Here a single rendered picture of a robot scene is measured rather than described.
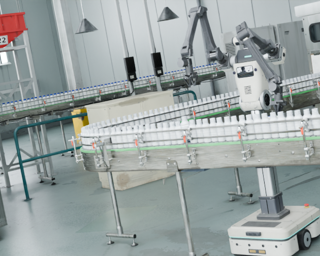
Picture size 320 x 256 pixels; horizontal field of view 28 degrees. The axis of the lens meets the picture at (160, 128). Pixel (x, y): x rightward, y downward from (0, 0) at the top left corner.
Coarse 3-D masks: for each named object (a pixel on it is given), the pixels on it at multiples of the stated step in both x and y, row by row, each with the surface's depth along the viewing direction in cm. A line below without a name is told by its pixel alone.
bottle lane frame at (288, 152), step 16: (192, 144) 452; (208, 144) 443; (224, 144) 434; (240, 144) 427; (256, 144) 419; (272, 144) 412; (288, 144) 405; (112, 160) 502; (128, 160) 492; (144, 160) 482; (160, 160) 472; (176, 160) 463; (208, 160) 445; (224, 160) 437; (240, 160) 429; (256, 160) 421; (272, 160) 414; (288, 160) 407; (304, 160) 400
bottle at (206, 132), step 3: (204, 120) 445; (207, 120) 446; (204, 123) 445; (207, 123) 445; (204, 126) 445; (204, 129) 445; (207, 129) 445; (204, 132) 445; (207, 132) 445; (204, 135) 446; (207, 135) 445; (210, 135) 446; (207, 138) 445; (210, 138) 446; (204, 141) 448; (207, 141) 446; (210, 141) 446
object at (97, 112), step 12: (132, 96) 918; (144, 96) 870; (156, 96) 882; (168, 96) 893; (96, 108) 863; (108, 108) 841; (120, 108) 851; (132, 108) 861; (144, 108) 872; (156, 108) 883; (168, 108) 893; (96, 120) 870; (120, 180) 850; (132, 180) 860; (144, 180) 872
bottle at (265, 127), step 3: (264, 114) 415; (264, 117) 416; (267, 117) 416; (261, 120) 417; (264, 120) 415; (267, 120) 415; (267, 123) 415; (264, 126) 415; (267, 126) 415; (264, 129) 416; (267, 129) 415; (270, 129) 416; (264, 135) 417; (267, 135) 416; (270, 135) 416; (264, 138) 418; (267, 138) 416
